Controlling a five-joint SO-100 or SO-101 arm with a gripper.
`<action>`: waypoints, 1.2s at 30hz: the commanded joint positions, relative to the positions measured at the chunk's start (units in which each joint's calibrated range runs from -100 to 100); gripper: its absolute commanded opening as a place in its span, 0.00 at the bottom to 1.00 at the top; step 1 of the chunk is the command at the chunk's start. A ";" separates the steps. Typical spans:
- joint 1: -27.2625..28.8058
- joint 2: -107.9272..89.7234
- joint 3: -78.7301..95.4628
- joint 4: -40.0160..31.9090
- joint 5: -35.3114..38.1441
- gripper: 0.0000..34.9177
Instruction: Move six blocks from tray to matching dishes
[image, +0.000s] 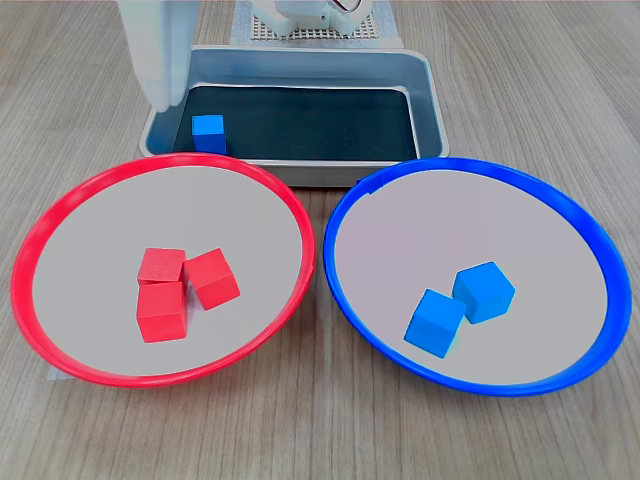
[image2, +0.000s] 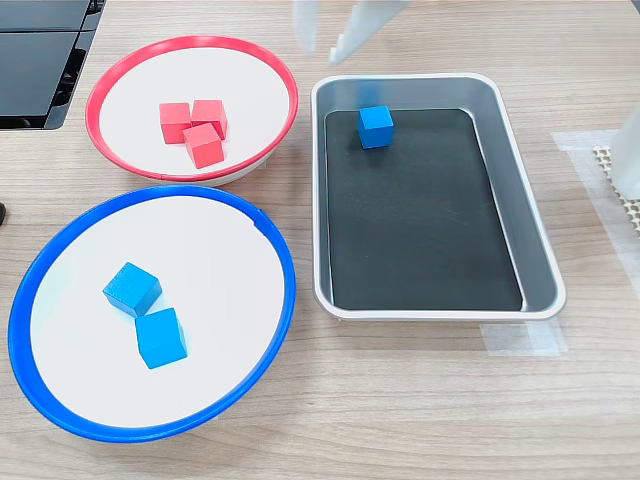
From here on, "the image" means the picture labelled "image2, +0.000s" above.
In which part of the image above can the blue cube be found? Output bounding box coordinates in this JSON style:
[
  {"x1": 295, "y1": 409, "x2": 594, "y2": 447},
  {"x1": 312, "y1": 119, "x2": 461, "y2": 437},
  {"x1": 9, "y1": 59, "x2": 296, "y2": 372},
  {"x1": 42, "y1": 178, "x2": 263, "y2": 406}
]
[
  {"x1": 356, "y1": 104, "x2": 395, "y2": 150},
  {"x1": 102, "y1": 261, "x2": 163, "y2": 318},
  {"x1": 134, "y1": 307, "x2": 189, "y2": 371}
]

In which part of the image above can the red cube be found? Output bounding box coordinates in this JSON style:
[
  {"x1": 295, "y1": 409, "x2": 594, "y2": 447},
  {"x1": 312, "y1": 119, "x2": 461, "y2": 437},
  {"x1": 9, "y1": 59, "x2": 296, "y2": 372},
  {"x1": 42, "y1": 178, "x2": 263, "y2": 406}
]
[
  {"x1": 158, "y1": 102, "x2": 193, "y2": 146},
  {"x1": 181, "y1": 122, "x2": 226, "y2": 170},
  {"x1": 190, "y1": 99, "x2": 229, "y2": 141}
]

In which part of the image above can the steel tray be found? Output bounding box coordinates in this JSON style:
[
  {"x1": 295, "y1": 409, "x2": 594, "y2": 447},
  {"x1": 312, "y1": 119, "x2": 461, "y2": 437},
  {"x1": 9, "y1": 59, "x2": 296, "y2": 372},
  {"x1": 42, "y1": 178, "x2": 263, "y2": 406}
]
[{"x1": 309, "y1": 72, "x2": 569, "y2": 322}]

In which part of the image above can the red-rimmed white plate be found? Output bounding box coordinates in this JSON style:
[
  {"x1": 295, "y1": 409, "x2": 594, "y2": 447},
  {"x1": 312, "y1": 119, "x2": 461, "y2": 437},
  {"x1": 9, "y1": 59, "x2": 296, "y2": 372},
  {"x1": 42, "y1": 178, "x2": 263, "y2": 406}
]
[{"x1": 84, "y1": 34, "x2": 300, "y2": 188}]

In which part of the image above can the black mat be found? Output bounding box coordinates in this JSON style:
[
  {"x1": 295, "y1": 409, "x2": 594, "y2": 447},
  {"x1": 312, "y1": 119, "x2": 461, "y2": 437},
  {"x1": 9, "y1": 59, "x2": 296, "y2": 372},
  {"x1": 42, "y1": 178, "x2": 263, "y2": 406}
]
[{"x1": 323, "y1": 108, "x2": 525, "y2": 312}]

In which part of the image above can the clear tape strip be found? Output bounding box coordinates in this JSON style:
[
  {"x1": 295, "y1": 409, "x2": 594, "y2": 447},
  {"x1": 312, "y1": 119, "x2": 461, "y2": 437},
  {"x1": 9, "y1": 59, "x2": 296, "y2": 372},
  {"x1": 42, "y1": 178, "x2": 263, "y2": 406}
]
[
  {"x1": 551, "y1": 128, "x2": 640, "y2": 301},
  {"x1": 480, "y1": 319, "x2": 570, "y2": 358}
]

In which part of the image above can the blue-rimmed white plate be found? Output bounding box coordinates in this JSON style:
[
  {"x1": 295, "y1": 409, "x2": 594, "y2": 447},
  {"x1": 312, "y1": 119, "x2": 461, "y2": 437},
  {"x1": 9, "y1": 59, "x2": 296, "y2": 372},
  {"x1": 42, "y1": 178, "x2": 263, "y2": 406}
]
[{"x1": 7, "y1": 184, "x2": 297, "y2": 445}]

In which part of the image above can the pale perforated plate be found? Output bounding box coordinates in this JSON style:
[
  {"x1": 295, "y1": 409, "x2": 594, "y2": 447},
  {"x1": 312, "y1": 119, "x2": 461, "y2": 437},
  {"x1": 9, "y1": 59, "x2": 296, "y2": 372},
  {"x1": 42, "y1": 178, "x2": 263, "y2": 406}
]
[{"x1": 592, "y1": 144, "x2": 640, "y2": 239}]

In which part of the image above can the black electronic device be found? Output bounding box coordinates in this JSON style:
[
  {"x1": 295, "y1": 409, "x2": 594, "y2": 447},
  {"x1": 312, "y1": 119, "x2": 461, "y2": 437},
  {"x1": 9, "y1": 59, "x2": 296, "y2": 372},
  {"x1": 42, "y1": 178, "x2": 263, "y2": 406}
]
[{"x1": 0, "y1": 0, "x2": 108, "y2": 132}]

